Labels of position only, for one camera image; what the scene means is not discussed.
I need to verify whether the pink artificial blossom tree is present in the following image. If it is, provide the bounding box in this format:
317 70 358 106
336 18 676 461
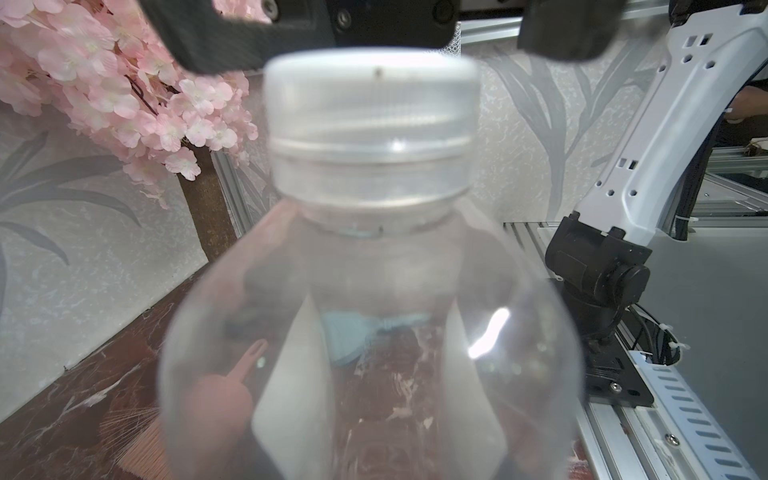
1 0 258 259

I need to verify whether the white bottle cap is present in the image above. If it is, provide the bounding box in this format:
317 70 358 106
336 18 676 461
263 48 481 209

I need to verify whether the square clear plastic bottle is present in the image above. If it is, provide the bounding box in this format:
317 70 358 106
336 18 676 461
158 198 583 479

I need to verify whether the right base wiring bundle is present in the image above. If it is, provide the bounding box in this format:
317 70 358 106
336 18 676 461
623 302 691 368

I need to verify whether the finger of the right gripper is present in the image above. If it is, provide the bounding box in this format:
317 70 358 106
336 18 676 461
517 0 626 62
139 1 336 75

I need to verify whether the blue dustpan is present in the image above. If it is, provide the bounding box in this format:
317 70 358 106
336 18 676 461
319 310 431 366

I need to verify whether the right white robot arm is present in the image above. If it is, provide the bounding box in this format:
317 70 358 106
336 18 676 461
141 1 767 245

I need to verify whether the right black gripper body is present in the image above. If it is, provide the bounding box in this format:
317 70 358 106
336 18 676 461
257 0 673 50

